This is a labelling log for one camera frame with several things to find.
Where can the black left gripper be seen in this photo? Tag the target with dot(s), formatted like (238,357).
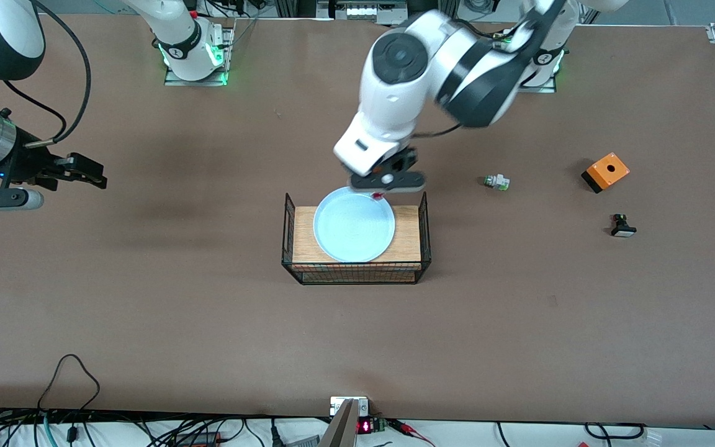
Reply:
(408,159)

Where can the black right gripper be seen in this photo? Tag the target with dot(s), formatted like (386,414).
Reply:
(30,162)

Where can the light blue round plate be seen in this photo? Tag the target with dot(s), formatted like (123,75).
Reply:
(351,230)

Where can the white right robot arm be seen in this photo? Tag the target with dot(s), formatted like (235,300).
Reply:
(177,37)

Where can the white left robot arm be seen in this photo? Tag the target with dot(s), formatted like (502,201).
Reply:
(395,93)

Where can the orange button box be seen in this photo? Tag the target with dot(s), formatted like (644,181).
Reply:
(609,169)

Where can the black white push button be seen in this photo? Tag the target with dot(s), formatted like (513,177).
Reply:
(622,228)

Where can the white marker plate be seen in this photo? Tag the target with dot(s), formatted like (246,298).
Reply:
(334,405)

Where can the green and white small connector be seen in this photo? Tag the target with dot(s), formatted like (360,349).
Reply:
(498,182)

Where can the wooden rack board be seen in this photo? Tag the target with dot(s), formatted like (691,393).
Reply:
(303,239)

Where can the small red display module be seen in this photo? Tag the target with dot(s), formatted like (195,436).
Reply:
(367,426)

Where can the red clip lead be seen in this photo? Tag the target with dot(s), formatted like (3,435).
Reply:
(410,429)

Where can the black power adapter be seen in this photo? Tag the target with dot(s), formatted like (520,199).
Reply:
(199,438)

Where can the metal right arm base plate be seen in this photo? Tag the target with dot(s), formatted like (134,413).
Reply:
(174,79)

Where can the aluminium frame with light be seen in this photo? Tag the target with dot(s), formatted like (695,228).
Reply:
(364,11)

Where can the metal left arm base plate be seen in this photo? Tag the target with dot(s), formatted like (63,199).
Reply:
(547,88)

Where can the grey metal camera bracket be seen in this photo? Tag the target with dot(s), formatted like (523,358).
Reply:
(340,428)

